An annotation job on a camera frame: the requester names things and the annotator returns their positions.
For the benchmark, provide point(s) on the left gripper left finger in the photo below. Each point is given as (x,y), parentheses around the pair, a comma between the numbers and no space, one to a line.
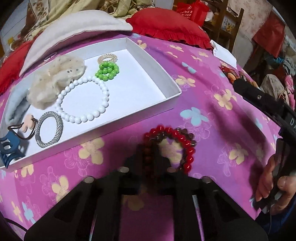
(92,210)

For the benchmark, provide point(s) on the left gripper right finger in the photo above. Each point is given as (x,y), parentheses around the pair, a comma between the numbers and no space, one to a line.
(201,209)

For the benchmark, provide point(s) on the silver mesh bangle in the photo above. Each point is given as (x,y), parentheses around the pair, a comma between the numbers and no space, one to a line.
(49,129)

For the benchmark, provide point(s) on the blue hair claw clip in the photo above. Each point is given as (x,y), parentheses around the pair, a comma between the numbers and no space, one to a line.
(10,148)

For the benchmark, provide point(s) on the pink floral bed sheet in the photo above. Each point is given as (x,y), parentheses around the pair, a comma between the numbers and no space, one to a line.
(234,139)

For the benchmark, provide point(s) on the small trinkets on bed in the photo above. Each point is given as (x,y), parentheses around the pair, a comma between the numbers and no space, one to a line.
(232,75)

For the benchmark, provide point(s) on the white paper card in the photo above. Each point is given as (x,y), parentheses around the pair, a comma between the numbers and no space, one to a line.
(223,54)

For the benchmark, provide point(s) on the white shallow tray box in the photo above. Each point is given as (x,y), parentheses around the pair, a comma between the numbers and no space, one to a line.
(91,108)

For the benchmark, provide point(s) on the light blue fluffy scrunchie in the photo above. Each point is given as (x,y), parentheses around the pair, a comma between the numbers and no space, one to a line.
(16,106)

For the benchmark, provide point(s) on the red shopping bag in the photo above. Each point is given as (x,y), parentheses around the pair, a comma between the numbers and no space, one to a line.
(196,11)

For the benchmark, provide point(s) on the cream lace scrunchie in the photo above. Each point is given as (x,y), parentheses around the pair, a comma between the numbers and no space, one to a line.
(48,84)

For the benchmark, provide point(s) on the red ruffled pillow right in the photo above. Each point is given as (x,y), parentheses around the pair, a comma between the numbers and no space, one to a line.
(170,26)

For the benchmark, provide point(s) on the red ruffled pillow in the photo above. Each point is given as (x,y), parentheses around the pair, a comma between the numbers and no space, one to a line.
(170,26)
(12,66)

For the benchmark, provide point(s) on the red ruffled pillow left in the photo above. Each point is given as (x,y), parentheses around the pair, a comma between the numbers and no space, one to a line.
(12,66)

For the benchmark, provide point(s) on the white fleece pillow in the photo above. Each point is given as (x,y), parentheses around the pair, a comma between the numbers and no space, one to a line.
(69,29)

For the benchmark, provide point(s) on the floral beige blanket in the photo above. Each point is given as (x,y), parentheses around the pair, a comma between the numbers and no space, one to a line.
(32,17)

